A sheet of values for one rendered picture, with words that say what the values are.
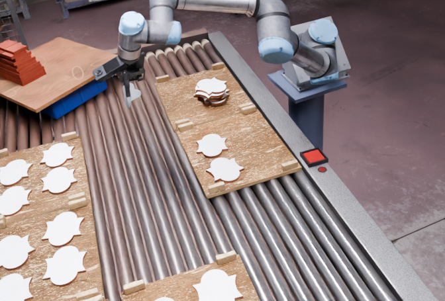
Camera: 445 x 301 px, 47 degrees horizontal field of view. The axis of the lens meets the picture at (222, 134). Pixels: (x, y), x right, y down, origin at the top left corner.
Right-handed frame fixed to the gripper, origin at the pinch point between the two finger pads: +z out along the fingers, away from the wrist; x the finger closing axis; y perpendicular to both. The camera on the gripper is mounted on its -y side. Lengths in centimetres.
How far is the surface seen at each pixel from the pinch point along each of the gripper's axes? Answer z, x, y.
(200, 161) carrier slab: 9.1, -31.8, 19.2
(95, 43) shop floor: 227, 238, 79
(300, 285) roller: -15, -89, 17
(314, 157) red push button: -3, -51, 53
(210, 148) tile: 8.6, -28.2, 25.3
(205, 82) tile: 14.2, 5.7, 41.2
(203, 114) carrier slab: 18.4, -6.7, 35.0
